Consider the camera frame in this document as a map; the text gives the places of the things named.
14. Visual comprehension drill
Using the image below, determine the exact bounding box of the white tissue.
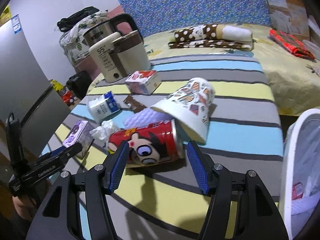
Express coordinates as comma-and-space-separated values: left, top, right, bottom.
89, 120, 120, 143

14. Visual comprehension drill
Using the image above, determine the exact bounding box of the purple small carton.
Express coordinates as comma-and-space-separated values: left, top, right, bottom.
62, 120, 94, 159

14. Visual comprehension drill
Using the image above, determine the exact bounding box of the red cartoon drink can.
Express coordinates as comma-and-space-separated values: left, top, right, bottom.
107, 119, 185, 168

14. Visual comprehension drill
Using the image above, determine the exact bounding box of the blue white yogurt cup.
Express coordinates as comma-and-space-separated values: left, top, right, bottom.
87, 91, 120, 124

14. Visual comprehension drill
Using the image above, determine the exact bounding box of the brown snack wrapper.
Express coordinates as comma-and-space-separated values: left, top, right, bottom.
123, 95, 147, 113

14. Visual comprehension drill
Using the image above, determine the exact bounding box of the patterned paper cup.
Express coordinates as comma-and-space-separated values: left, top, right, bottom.
151, 77, 215, 144

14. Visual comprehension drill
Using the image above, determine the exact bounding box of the strawberry milk carton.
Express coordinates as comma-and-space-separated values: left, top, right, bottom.
125, 70, 162, 95

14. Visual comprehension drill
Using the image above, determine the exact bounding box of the white round trash bin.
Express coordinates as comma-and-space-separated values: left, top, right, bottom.
279, 108, 319, 239

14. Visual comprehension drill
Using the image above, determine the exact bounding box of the translucent trash bag liner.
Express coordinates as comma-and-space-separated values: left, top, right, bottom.
291, 123, 320, 215

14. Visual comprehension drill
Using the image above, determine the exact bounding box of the left hand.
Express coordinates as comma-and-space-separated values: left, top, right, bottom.
12, 196, 35, 219

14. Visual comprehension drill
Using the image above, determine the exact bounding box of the striped tablecloth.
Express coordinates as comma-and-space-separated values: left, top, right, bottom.
39, 53, 284, 240

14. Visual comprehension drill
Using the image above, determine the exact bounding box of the black bag on floor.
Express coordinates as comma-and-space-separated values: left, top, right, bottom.
66, 70, 92, 99

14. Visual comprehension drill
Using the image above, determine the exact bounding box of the red item in bin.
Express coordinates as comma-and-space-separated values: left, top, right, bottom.
292, 183, 304, 200

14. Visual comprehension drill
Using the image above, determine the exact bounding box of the beige brown lidded mug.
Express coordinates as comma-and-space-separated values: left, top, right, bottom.
112, 30, 151, 75

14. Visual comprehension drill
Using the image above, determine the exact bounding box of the beige electric kettle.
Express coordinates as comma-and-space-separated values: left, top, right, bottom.
84, 13, 139, 83

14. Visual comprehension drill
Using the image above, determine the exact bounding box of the yellow bed sheet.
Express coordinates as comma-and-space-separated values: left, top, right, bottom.
144, 24, 320, 115

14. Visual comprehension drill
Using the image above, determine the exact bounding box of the pineapple print bedding pile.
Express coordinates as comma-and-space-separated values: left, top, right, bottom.
59, 10, 108, 67

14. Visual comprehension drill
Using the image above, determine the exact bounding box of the brown polka dot blanket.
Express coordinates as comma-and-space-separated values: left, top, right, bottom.
168, 23, 253, 51

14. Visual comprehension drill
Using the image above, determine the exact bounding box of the black bag on pile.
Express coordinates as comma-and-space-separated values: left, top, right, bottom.
57, 7, 99, 33

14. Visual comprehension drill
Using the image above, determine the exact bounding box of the red plaid folded cloth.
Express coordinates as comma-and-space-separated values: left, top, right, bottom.
269, 29, 315, 60

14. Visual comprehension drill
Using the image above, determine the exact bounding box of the blue floral headboard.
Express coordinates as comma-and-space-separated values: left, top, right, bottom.
118, 0, 271, 37

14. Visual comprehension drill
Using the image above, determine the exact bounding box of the white plastic bowl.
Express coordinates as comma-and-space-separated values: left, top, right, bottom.
303, 40, 320, 60

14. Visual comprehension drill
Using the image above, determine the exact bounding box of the cardboard bedding box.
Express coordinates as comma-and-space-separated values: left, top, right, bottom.
265, 0, 310, 41

